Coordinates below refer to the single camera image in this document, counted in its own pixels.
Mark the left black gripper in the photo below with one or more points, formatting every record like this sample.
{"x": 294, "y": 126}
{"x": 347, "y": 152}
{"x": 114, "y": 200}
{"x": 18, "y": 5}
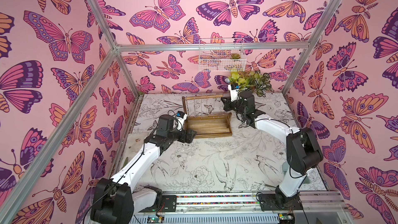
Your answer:
{"x": 189, "y": 137}

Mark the wooden jewelry display stand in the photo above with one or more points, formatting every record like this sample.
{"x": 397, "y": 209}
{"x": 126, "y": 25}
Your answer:
{"x": 206, "y": 116}

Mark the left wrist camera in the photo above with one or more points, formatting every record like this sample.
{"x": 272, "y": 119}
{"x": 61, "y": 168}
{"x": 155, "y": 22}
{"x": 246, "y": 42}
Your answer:
{"x": 181, "y": 118}

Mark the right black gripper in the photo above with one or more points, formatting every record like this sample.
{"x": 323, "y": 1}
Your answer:
{"x": 231, "y": 105}

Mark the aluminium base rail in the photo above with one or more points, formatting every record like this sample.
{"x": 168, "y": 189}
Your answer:
{"x": 265, "y": 207}

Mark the green brush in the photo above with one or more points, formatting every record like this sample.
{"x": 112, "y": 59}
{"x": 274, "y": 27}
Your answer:
{"x": 285, "y": 167}

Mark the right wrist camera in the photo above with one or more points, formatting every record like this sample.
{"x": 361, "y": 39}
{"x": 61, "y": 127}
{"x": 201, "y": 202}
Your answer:
{"x": 234, "y": 91}

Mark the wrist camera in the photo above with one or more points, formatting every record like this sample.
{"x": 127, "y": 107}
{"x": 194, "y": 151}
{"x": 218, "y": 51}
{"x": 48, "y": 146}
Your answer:
{"x": 234, "y": 91}
{"x": 181, "y": 118}

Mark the glass vase with plants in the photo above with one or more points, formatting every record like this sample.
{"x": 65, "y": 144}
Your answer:
{"x": 252, "y": 81}

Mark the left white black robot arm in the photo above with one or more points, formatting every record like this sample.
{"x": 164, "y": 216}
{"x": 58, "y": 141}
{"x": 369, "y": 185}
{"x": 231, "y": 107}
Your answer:
{"x": 133, "y": 171}

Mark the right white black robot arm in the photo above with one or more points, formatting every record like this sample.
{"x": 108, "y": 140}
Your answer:
{"x": 303, "y": 150}

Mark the white wire wall basket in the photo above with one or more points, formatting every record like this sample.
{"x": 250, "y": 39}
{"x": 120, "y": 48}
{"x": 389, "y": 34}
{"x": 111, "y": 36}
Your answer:
{"x": 222, "y": 57}

